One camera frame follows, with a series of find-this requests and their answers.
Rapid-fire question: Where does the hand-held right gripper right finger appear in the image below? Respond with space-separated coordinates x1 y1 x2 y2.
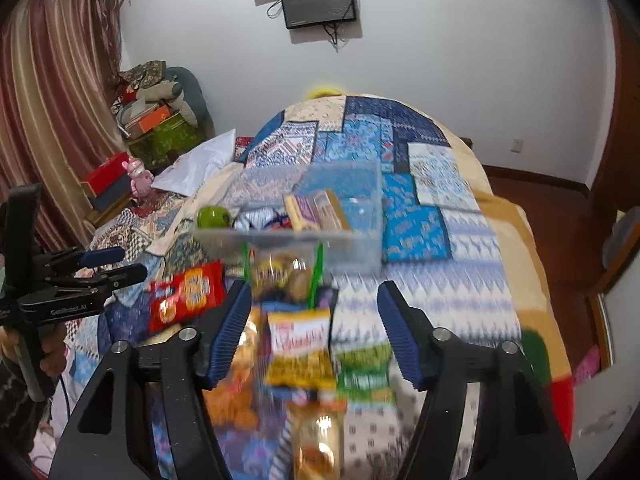
376 281 581 480

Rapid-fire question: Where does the purple and beige snack box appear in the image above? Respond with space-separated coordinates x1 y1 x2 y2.
283 190 351 232

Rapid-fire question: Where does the yellow snack packet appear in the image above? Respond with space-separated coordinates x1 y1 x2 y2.
262 308 336 391

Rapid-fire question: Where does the striped curtain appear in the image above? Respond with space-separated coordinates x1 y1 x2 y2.
0 0 128 256

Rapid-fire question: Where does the green cup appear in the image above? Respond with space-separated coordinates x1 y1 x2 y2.
196 206 232 231

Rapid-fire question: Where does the patchwork blanket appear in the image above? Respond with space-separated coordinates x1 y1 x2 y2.
65 94 576 480

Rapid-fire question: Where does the green patterned box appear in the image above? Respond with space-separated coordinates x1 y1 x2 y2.
127 112 203 167

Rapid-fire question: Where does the dark blue box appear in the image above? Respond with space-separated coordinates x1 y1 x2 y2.
87 180 134 214

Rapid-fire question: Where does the monitor cable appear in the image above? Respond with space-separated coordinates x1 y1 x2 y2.
267 0 351 52

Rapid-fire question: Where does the yellow object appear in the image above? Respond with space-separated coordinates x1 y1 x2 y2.
305 85 346 101

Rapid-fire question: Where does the white pillow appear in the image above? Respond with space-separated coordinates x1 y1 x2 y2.
151 129 237 196

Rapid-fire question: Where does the patterned cloth bundle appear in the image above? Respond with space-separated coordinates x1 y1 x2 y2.
119 60 167 92

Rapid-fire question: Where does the orange box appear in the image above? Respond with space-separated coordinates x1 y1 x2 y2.
137 106 172 135

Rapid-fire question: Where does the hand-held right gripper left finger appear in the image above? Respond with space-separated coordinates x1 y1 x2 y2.
47 280 253 480

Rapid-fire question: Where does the small wall monitor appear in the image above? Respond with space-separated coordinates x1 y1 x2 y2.
278 0 358 30

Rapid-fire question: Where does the pink plush toy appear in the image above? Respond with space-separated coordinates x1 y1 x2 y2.
127 156 155 197

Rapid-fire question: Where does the green snack packet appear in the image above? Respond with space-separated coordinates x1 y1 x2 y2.
336 344 396 405

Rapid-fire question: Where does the orange snack packet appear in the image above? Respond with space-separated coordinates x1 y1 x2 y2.
204 307 263 428

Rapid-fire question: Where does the clear plastic storage box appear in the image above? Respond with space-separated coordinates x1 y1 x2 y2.
192 160 385 276

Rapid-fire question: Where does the clear pastry packet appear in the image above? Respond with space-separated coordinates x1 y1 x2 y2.
289 401 347 480

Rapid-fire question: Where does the white cabinet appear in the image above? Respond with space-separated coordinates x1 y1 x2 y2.
574 260 640 461

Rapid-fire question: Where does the blue and white snack packet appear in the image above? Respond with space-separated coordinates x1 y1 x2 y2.
234 208 291 232

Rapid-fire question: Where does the red box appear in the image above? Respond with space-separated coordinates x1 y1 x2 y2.
80 152 132 196

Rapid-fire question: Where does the clear green-trimmed cookie bag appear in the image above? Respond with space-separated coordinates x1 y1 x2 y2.
241 242 326 311

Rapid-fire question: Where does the person's left hand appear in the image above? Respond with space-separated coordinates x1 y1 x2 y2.
39 327 69 379

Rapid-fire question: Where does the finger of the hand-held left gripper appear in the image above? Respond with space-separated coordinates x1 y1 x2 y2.
74 246 127 267
75 263 149 292

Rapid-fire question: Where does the red snack packet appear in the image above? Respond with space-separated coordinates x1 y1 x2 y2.
147 260 228 335

